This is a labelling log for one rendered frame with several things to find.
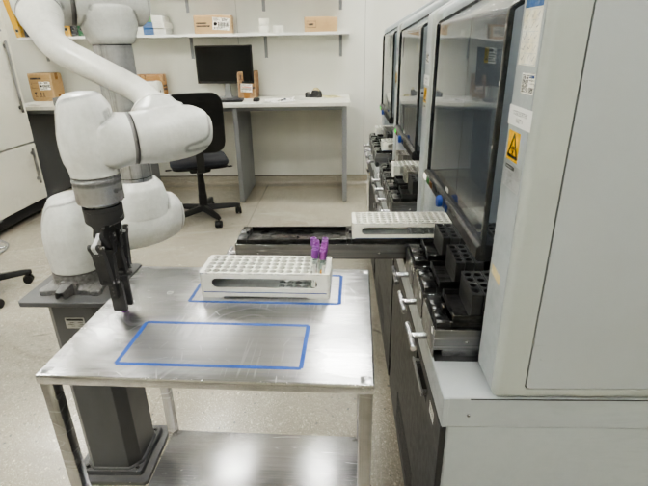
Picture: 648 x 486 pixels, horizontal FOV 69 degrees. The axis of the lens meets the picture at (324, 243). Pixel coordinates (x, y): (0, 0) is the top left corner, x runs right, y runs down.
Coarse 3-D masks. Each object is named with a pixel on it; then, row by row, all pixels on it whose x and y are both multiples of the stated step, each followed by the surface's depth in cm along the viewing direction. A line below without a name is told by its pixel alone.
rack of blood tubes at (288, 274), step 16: (224, 256) 115; (240, 256) 115; (256, 256) 115; (272, 256) 114; (288, 256) 114; (304, 256) 114; (208, 272) 107; (224, 272) 107; (240, 272) 107; (256, 272) 108; (272, 272) 108; (288, 272) 108; (304, 272) 107; (208, 288) 108; (224, 288) 108; (240, 288) 108; (256, 288) 107; (272, 288) 107; (288, 288) 107; (304, 288) 107; (320, 288) 106
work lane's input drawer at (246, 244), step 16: (240, 240) 142; (256, 240) 142; (272, 240) 142; (288, 240) 142; (304, 240) 141; (320, 240) 141; (336, 240) 141; (352, 240) 141; (368, 240) 141; (384, 240) 141; (400, 240) 141; (416, 240) 140; (336, 256) 142; (352, 256) 142; (368, 256) 142; (384, 256) 142; (400, 256) 141
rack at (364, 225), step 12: (360, 216) 145; (372, 216) 145; (384, 216) 145; (396, 216) 144; (408, 216) 144; (420, 216) 144; (432, 216) 144; (444, 216) 144; (360, 228) 140; (372, 228) 150; (384, 228) 150; (396, 228) 150; (408, 228) 150; (420, 228) 145; (432, 228) 145
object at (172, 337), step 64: (128, 320) 100; (192, 320) 100; (256, 320) 99; (320, 320) 99; (64, 384) 84; (128, 384) 83; (192, 384) 82; (256, 384) 81; (320, 384) 81; (64, 448) 91; (192, 448) 137; (256, 448) 137; (320, 448) 136
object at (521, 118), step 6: (510, 108) 78; (516, 108) 76; (522, 108) 73; (510, 114) 78; (516, 114) 76; (522, 114) 73; (528, 114) 71; (510, 120) 78; (516, 120) 76; (522, 120) 73; (528, 120) 71; (516, 126) 76; (522, 126) 73; (528, 126) 71; (528, 132) 71
